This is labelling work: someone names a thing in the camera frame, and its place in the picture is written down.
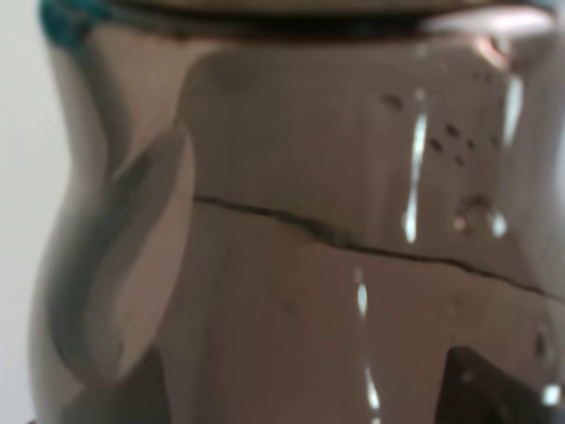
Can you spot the translucent brown plastic bottle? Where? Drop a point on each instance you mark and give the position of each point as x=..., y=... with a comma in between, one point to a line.
x=308, y=212

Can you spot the teal translucent plastic cup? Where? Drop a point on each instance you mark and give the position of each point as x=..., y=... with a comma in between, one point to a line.
x=66, y=23

